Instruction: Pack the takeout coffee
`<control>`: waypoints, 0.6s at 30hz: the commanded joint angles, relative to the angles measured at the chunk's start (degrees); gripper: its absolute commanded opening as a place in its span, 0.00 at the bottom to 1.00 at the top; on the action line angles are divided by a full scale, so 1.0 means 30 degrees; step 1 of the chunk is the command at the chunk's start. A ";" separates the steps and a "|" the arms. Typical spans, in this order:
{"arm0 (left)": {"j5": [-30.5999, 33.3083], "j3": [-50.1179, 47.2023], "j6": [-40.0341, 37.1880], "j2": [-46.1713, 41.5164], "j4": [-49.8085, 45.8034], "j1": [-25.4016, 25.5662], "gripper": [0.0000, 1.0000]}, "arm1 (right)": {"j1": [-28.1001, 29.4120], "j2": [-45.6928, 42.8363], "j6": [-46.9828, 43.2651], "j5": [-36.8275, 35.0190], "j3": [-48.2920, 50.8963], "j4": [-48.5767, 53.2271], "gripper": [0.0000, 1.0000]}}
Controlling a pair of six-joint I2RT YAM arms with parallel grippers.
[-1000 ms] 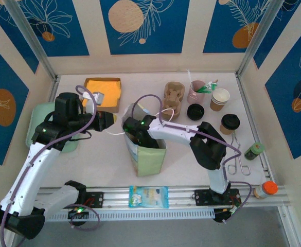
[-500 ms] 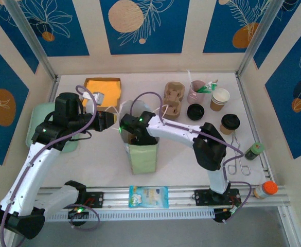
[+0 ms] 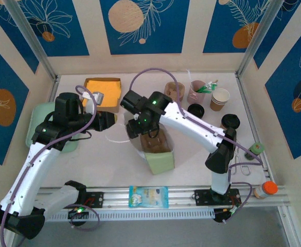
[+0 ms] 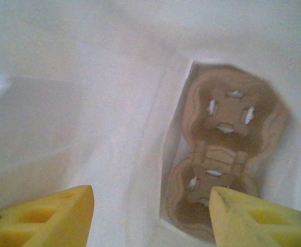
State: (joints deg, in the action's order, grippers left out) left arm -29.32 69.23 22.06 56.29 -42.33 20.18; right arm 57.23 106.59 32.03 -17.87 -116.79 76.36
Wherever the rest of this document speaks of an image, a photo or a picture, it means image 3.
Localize aluminium mounting rail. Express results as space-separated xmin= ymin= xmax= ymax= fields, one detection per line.
xmin=7 ymin=185 xmax=292 ymax=210

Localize pulp cup carrier stack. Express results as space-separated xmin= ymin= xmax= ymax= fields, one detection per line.
xmin=164 ymin=81 xmax=186 ymax=102

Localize green and white paper bag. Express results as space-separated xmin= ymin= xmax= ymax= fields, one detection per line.
xmin=105 ymin=113 xmax=176 ymax=175

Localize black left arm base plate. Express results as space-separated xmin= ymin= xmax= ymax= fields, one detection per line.
xmin=57 ymin=190 xmax=104 ymax=209

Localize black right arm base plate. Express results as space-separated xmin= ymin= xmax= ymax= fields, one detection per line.
xmin=193 ymin=189 xmax=242 ymax=206

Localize pink straw holder cup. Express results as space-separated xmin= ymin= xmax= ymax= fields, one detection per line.
xmin=187 ymin=80 xmax=207 ymax=103

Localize yellow napkin stack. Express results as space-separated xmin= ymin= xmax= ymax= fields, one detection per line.
xmin=82 ymin=80 xmax=122 ymax=108

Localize white slotted cable duct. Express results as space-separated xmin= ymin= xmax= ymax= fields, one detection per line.
xmin=19 ymin=208 xmax=215 ymax=222

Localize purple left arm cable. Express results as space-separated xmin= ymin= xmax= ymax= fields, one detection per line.
xmin=0 ymin=86 xmax=101 ymax=247

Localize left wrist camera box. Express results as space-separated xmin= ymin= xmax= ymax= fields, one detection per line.
xmin=90 ymin=90 xmax=105 ymax=105

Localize mint green tray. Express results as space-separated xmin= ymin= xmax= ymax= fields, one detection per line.
xmin=25 ymin=102 xmax=80 ymax=154

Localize black lid stack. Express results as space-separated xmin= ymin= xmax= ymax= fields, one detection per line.
xmin=187 ymin=103 xmax=205 ymax=119

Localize orange capped bottle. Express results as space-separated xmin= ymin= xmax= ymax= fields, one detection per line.
xmin=253 ymin=181 xmax=278 ymax=199

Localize cardboard napkin box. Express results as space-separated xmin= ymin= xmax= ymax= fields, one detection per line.
xmin=79 ymin=77 xmax=122 ymax=113

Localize brown paper cup stack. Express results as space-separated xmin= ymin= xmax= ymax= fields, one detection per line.
xmin=209 ymin=88 xmax=231 ymax=112

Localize blue wet wipes packet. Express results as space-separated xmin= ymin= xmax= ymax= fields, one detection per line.
xmin=128 ymin=185 xmax=169 ymax=209

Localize metal tongs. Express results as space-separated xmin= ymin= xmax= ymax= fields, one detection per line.
xmin=229 ymin=148 xmax=251 ymax=176

